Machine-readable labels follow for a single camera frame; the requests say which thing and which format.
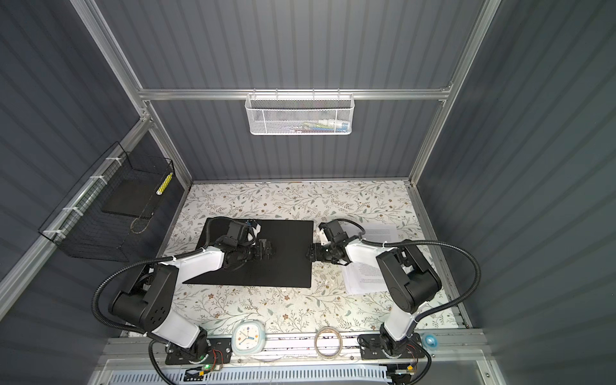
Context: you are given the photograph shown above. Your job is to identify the blue folder with black inside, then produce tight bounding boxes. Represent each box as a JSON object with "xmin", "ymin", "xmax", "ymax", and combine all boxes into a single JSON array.
[{"xmin": 186, "ymin": 219, "xmax": 314, "ymax": 288}]

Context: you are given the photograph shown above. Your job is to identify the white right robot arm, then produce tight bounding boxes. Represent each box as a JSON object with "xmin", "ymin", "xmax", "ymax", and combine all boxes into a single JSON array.
[{"xmin": 307, "ymin": 219, "xmax": 442, "ymax": 358}]

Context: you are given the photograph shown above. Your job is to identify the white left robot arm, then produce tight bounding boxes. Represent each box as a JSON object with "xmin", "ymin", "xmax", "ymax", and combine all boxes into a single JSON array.
[{"xmin": 108, "ymin": 217, "xmax": 273, "ymax": 355}]

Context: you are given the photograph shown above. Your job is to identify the white printed paper files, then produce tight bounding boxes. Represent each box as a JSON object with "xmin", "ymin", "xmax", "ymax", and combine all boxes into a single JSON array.
[{"xmin": 342, "ymin": 223, "xmax": 399, "ymax": 295}]

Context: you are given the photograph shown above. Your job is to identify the white square clock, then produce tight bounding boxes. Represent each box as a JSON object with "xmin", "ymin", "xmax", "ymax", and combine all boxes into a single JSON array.
[{"xmin": 231, "ymin": 320, "xmax": 266, "ymax": 356}]

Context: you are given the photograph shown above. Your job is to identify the yellow marker pen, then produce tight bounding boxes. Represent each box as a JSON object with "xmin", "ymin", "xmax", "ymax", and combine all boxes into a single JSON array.
[{"xmin": 156, "ymin": 172, "xmax": 174, "ymax": 196}]

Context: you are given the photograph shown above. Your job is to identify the black foam pad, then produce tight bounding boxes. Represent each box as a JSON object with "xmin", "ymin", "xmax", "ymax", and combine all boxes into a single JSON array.
[{"xmin": 102, "ymin": 180, "xmax": 162, "ymax": 220}]

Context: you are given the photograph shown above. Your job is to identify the blue tape roll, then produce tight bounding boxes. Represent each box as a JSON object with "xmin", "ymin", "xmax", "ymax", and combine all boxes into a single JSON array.
[{"xmin": 422, "ymin": 334, "xmax": 439, "ymax": 351}]

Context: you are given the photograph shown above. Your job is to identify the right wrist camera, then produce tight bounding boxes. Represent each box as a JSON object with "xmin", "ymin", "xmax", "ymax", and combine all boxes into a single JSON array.
[{"xmin": 318, "ymin": 229, "xmax": 328, "ymax": 245}]

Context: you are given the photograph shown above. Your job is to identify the clear tape ring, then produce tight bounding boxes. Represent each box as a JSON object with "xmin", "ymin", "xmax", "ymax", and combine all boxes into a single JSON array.
[{"xmin": 313, "ymin": 326, "xmax": 344, "ymax": 359}]

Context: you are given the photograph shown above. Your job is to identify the black wire basket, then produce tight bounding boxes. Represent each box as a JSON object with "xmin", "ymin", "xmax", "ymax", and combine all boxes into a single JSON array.
[{"xmin": 38, "ymin": 146, "xmax": 175, "ymax": 262}]

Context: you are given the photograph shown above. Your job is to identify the white ventilated cable duct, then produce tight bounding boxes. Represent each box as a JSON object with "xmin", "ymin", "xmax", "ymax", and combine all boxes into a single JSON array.
[{"xmin": 107, "ymin": 364, "xmax": 391, "ymax": 385}]

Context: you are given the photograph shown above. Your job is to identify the white wire mesh basket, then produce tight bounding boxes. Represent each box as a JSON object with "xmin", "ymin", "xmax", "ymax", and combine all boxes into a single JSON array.
[{"xmin": 245, "ymin": 93, "xmax": 355, "ymax": 136}]

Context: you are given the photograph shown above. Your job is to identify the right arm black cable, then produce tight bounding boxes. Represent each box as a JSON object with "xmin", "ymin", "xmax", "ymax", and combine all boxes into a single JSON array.
[{"xmin": 326, "ymin": 217, "xmax": 482, "ymax": 324}]

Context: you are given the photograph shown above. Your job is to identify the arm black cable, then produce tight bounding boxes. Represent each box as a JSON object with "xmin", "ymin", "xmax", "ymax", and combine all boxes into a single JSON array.
[
  {"xmin": 326, "ymin": 217, "xmax": 482, "ymax": 324},
  {"xmin": 90, "ymin": 216, "xmax": 242, "ymax": 335}
]

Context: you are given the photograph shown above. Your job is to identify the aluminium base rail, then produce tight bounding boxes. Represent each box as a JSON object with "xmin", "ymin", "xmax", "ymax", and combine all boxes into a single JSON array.
[{"xmin": 96, "ymin": 329, "xmax": 493, "ymax": 369}]

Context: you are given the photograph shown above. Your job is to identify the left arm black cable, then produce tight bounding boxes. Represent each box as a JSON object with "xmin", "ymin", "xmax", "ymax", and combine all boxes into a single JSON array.
[{"xmin": 90, "ymin": 216, "xmax": 242, "ymax": 335}]

